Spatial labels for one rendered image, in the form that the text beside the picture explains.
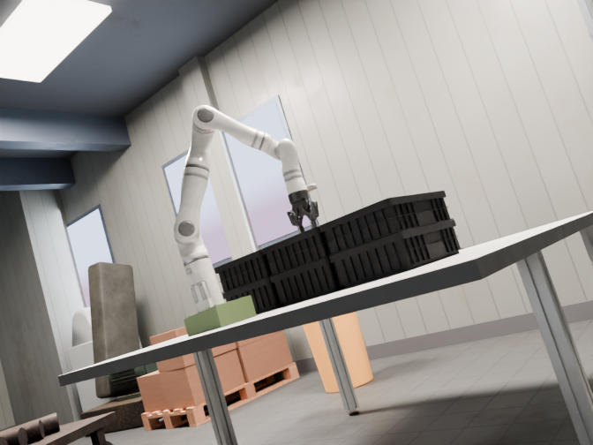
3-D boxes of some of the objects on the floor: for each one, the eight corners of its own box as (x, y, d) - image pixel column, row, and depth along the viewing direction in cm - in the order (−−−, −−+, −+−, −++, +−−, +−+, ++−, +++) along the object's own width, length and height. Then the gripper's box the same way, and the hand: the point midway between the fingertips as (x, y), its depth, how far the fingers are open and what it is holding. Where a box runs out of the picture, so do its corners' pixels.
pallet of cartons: (304, 374, 497) (281, 297, 506) (206, 426, 401) (179, 328, 410) (239, 387, 549) (219, 315, 558) (138, 433, 453) (116, 347, 461)
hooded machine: (156, 402, 634) (129, 296, 649) (114, 419, 589) (86, 305, 604) (125, 407, 672) (101, 307, 688) (84, 425, 627) (57, 317, 643)
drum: (388, 372, 393) (360, 283, 401) (359, 390, 360) (330, 294, 368) (341, 380, 418) (315, 297, 426) (310, 397, 385) (282, 307, 393)
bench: (611, 655, 92) (475, 259, 100) (106, 576, 187) (57, 375, 196) (669, 371, 219) (606, 207, 227) (349, 410, 314) (314, 293, 323)
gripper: (276, 198, 204) (288, 239, 202) (304, 184, 195) (318, 228, 192) (289, 197, 210) (301, 237, 208) (318, 184, 200) (330, 226, 198)
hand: (308, 229), depth 200 cm, fingers open, 5 cm apart
